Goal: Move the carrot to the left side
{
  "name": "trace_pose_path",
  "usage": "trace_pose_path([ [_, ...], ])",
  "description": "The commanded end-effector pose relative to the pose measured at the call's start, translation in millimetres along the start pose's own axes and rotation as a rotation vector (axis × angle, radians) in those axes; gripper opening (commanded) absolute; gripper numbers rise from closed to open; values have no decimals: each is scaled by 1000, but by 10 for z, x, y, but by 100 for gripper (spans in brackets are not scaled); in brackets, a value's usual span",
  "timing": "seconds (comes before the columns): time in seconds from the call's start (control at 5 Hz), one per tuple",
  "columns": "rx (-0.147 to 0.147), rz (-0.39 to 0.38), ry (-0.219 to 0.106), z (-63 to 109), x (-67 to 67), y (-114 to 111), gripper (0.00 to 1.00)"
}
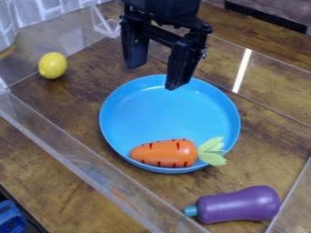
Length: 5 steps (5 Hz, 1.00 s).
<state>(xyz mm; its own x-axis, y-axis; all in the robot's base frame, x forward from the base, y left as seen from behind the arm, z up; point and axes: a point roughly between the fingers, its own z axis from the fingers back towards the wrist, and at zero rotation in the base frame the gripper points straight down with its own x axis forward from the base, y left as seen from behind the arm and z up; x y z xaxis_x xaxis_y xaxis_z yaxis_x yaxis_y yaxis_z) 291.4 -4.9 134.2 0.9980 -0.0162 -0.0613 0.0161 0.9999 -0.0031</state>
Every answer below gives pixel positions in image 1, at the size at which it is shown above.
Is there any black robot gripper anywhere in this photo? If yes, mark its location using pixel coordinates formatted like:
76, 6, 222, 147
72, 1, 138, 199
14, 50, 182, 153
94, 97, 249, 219
120, 0, 212, 90

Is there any yellow toy lemon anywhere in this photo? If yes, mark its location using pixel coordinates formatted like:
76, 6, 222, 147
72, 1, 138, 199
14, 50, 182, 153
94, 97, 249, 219
37, 52, 68, 79

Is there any blue object at corner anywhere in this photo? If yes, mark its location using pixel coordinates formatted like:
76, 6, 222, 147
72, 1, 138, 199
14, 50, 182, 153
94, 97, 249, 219
0, 200, 26, 233

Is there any orange toy carrot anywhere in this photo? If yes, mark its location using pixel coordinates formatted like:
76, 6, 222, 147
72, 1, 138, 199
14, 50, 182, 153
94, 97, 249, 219
128, 137, 226, 168

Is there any blue round plate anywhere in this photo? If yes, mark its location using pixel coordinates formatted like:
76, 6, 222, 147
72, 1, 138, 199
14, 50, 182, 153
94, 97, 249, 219
100, 75, 240, 174

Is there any clear acrylic corner bracket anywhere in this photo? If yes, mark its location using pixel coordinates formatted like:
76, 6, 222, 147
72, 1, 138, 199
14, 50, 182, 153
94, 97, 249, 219
89, 5, 120, 38

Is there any purple toy eggplant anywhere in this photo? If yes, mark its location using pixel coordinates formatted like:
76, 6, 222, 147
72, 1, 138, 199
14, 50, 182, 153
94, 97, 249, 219
182, 186, 280, 223

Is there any clear acrylic enclosure wall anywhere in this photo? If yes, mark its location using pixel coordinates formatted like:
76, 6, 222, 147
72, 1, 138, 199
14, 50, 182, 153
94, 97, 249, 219
0, 0, 311, 233

